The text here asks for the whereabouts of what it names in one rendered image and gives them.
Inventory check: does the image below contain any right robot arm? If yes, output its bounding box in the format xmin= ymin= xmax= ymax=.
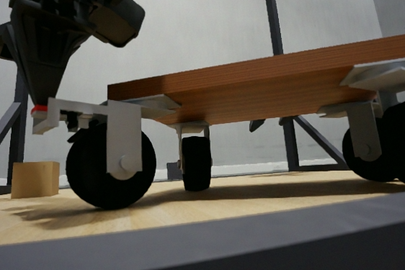
xmin=87 ymin=0 xmax=146 ymax=48

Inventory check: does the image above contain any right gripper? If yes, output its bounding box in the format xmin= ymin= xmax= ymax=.
xmin=0 ymin=0 xmax=98 ymax=107

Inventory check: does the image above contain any wooden dolly with black caster wheels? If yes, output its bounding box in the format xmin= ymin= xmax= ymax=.
xmin=31 ymin=34 xmax=405 ymax=209

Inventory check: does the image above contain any brown cardboard box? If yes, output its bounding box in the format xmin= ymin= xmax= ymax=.
xmin=11 ymin=161 xmax=60 ymax=199

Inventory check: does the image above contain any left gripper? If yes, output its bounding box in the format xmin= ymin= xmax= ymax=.
xmin=249 ymin=115 xmax=299 ymax=132

